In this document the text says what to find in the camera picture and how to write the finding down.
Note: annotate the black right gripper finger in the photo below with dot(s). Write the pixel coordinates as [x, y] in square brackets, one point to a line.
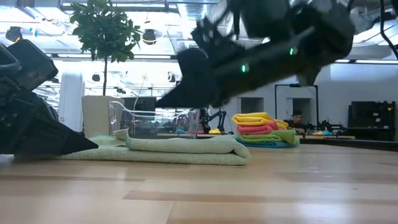
[189, 87]

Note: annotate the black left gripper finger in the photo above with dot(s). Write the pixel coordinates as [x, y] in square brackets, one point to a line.
[62, 141]

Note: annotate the yellow microfiber towel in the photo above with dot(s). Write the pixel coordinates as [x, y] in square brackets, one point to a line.
[252, 119]

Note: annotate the pink microfiber towel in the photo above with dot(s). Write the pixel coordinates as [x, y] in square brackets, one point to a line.
[255, 129]

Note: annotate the pale green waffle towel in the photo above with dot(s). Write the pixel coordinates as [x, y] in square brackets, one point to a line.
[186, 152]

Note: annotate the bright green microfiber towel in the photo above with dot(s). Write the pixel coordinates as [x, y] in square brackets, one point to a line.
[270, 137]

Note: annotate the blue microfiber towel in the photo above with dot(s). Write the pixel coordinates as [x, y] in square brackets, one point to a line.
[267, 145]

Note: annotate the black background robot arm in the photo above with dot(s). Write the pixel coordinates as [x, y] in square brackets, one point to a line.
[219, 116]
[329, 126]

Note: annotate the white round column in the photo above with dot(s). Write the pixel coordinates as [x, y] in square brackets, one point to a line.
[71, 102]

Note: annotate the white planter pot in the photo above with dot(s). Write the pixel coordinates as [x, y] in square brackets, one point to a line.
[94, 118]

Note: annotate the black monitor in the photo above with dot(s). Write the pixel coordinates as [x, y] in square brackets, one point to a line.
[140, 104]

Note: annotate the clear plastic bin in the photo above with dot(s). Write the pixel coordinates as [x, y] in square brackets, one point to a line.
[113, 119]

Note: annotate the person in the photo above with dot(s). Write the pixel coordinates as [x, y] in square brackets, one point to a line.
[297, 122]

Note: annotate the green leafy tree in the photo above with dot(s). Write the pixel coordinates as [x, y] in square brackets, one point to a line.
[102, 31]

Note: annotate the black cabinet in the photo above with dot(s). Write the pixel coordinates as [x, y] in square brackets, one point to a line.
[370, 115]

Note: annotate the black gantry frame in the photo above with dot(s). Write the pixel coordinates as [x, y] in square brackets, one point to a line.
[295, 85]

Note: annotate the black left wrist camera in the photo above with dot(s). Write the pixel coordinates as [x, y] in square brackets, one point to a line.
[31, 63]

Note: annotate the black table frame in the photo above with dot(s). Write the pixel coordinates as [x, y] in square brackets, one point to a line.
[357, 144]

